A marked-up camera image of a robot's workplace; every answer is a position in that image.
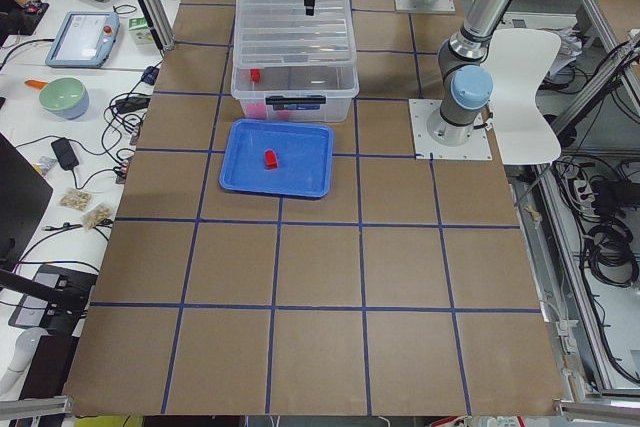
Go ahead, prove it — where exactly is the clear plastic box lid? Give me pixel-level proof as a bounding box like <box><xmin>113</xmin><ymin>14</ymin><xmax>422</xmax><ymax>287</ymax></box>
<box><xmin>233</xmin><ymin>0</ymin><xmax>356</xmax><ymax>69</ymax></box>

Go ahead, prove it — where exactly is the red block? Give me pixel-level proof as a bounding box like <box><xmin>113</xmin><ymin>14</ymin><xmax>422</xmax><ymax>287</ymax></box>
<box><xmin>249</xmin><ymin>69</ymin><xmax>261</xmax><ymax>82</ymax></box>
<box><xmin>264</xmin><ymin>149</ymin><xmax>279</xmax><ymax>170</ymax></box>

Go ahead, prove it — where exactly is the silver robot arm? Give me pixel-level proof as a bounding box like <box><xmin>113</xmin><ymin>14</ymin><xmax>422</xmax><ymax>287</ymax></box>
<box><xmin>428</xmin><ymin>0</ymin><xmax>512</xmax><ymax>146</ymax></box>

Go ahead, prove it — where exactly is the clear plastic storage box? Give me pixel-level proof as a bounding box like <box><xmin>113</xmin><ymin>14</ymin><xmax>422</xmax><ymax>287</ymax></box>
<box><xmin>230</xmin><ymin>0</ymin><xmax>361</xmax><ymax>124</ymax></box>

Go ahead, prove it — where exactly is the red block in box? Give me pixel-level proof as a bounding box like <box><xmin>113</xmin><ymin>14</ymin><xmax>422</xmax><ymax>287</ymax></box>
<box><xmin>249</xmin><ymin>69</ymin><xmax>261</xmax><ymax>82</ymax></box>

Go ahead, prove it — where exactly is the blue plastic tray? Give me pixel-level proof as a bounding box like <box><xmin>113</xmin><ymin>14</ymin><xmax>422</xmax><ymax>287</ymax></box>
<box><xmin>219</xmin><ymin>119</ymin><xmax>334</xmax><ymax>198</ymax></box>

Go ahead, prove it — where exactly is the green white carton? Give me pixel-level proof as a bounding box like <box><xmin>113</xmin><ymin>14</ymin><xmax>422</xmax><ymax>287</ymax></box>
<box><xmin>127</xmin><ymin>17</ymin><xmax>155</xmax><ymax>45</ymax></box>

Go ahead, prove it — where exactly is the white chair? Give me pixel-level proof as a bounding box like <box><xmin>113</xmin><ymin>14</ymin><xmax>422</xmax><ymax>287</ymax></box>
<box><xmin>482</xmin><ymin>28</ymin><xmax>561</xmax><ymax>165</ymax></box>

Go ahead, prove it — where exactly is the blue teach pendant near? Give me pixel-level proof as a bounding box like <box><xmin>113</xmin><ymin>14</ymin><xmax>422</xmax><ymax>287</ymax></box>
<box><xmin>45</xmin><ymin>12</ymin><xmax>120</xmax><ymax>68</ymax></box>

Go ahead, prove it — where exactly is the green bowl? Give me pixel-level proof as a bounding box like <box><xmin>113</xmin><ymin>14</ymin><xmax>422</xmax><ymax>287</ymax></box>
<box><xmin>39</xmin><ymin>77</ymin><xmax>89</xmax><ymax>120</ymax></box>

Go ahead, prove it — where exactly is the toy carrot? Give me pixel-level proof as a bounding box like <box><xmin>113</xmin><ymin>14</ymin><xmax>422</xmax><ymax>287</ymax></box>
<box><xmin>24</xmin><ymin>79</ymin><xmax>48</xmax><ymax>90</ymax></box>

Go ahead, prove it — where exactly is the black power adapter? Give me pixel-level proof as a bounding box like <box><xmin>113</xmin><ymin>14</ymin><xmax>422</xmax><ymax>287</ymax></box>
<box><xmin>51</xmin><ymin>137</ymin><xmax>79</xmax><ymax>171</ymax></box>

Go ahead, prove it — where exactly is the black box latch handle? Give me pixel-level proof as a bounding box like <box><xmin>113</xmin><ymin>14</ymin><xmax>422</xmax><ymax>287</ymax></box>
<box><xmin>265</xmin><ymin>95</ymin><xmax>327</xmax><ymax>111</ymax></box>

